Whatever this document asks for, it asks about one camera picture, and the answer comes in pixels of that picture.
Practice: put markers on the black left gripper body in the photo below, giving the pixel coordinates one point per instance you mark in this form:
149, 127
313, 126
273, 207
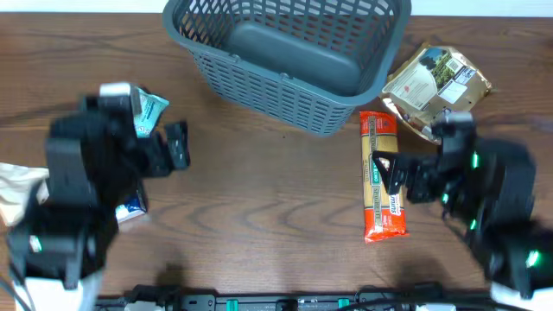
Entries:
157, 162

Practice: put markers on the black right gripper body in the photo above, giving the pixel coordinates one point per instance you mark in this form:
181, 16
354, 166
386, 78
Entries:
425, 185

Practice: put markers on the orange spaghetti packet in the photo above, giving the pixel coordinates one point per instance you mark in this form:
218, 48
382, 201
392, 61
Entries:
385, 215

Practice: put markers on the gold foil food pouch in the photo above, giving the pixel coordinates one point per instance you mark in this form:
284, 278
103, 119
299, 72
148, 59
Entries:
434, 82

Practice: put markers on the grey plastic slotted basket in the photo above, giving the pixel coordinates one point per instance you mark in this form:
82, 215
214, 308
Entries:
308, 63

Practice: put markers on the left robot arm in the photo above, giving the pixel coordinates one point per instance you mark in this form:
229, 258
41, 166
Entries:
96, 161

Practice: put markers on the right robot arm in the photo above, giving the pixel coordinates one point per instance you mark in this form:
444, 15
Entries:
486, 184

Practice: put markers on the teal snack packet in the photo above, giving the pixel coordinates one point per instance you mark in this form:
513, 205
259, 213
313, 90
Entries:
152, 107

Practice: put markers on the Kleenex tissue multipack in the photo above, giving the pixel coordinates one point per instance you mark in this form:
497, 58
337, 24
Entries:
136, 205

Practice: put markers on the crumpled beige paper bag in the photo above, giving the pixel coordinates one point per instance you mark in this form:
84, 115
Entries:
18, 185

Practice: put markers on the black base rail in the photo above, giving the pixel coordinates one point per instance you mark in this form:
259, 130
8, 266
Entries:
172, 297

